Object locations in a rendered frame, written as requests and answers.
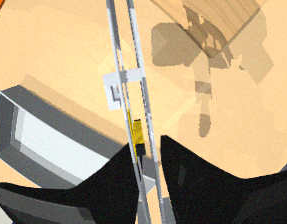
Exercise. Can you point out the grey metal tongs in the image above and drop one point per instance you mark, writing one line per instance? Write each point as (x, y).
(116, 100)

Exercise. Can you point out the grey rectangular roasting tin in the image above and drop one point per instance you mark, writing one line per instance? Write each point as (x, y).
(49, 148)

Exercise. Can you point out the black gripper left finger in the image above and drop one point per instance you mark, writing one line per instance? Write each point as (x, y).
(109, 196)

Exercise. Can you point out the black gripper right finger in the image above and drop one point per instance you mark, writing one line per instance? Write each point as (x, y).
(201, 193)

